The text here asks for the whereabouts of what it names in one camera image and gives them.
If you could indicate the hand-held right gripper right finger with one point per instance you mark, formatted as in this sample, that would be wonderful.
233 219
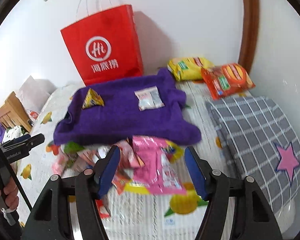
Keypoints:
192 170

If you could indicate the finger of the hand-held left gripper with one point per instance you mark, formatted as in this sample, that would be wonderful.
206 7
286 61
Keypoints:
22 138
36 140

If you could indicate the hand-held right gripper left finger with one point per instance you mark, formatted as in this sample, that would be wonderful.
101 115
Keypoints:
110 172

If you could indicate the pile of small snack packets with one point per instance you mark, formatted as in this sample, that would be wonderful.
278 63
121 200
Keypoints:
85 155

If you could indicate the purple fabric tray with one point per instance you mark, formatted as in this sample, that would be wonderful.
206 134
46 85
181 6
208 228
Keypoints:
120 125

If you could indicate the triangular yellow-green snack packet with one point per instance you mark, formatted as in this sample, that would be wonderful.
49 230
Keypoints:
93 101

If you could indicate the white pink snack packet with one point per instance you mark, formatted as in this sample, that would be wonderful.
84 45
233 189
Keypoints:
148 98

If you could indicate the person's left hand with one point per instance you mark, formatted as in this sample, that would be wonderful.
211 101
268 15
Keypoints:
11 195

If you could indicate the white green patterned object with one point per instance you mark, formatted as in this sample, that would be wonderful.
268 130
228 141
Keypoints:
13 132

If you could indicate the wooden cabinet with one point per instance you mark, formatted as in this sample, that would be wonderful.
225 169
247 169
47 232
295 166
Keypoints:
12 110

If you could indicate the fruit-printed bed mat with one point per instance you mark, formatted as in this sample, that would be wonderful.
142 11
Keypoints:
140 215

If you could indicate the white plastic bag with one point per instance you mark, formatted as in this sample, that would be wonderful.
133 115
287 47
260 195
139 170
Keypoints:
32 87

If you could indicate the grey checked blanket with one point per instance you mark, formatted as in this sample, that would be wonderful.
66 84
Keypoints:
245 135

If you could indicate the orange snack bag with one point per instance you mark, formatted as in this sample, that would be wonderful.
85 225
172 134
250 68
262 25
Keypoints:
227 81

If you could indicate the yellow snack bag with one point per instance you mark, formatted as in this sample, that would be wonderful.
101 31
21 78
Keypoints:
187 68

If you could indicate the red paper bag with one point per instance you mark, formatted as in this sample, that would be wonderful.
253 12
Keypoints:
102 30

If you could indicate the brown wooden frame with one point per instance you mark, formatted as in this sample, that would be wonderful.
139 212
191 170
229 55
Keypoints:
250 17

